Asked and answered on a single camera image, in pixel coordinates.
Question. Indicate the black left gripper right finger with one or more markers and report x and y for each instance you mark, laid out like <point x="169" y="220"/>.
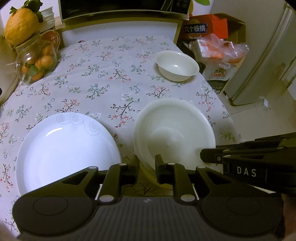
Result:
<point x="175" y="175"/>

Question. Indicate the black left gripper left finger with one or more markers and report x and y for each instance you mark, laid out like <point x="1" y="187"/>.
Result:
<point x="116" y="178"/>

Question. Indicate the cream bowl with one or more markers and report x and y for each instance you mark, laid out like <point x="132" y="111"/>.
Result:
<point x="173" y="128"/>
<point x="176" y="66"/>

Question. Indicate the white plate with swirls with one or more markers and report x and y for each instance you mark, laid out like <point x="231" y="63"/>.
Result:
<point x="61" y="145"/>

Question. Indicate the white refrigerator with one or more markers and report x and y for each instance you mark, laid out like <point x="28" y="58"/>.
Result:
<point x="270" y="36"/>

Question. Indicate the floral tablecloth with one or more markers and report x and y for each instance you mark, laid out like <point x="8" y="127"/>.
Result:
<point x="109" y="80"/>

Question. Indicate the snack box with logo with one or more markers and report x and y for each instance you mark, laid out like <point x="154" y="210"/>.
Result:
<point x="218" y="74"/>

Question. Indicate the plastic bag with orange packs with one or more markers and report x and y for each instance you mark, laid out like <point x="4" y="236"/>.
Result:
<point x="211" y="49"/>

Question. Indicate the glass jar of small oranges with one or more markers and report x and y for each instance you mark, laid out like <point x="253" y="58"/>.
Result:
<point x="36" y="58"/>

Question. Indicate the orange carton box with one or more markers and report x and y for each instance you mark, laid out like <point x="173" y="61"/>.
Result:
<point x="222" y="25"/>

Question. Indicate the white Changhong air fryer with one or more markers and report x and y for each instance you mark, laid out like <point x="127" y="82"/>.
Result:
<point x="9" y="79"/>

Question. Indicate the black microwave oven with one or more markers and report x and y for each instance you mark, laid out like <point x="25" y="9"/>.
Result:
<point x="73" y="8"/>

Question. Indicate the large orange citrus with leaves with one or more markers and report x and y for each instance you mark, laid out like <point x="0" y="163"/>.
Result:
<point x="23" y="22"/>

